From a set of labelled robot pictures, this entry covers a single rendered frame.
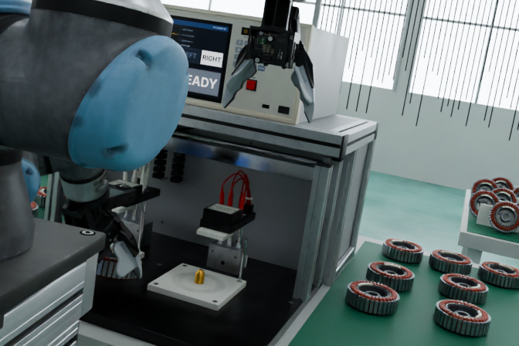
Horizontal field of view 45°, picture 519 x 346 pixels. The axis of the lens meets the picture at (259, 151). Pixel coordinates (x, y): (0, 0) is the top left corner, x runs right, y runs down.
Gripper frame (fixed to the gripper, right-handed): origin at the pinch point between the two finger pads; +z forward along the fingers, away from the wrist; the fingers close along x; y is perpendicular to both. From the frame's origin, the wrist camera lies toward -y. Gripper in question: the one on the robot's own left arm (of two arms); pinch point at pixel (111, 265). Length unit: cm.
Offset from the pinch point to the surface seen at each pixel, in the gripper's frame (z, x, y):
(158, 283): 4.4, 8.3, -2.4
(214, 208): -2.2, 12.6, -19.8
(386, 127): 326, -34, -563
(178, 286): 4.9, 12.0, -3.4
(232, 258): 10.7, 16.4, -19.4
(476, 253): 69, 69, -103
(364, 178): 14, 36, -62
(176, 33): -29, -5, -41
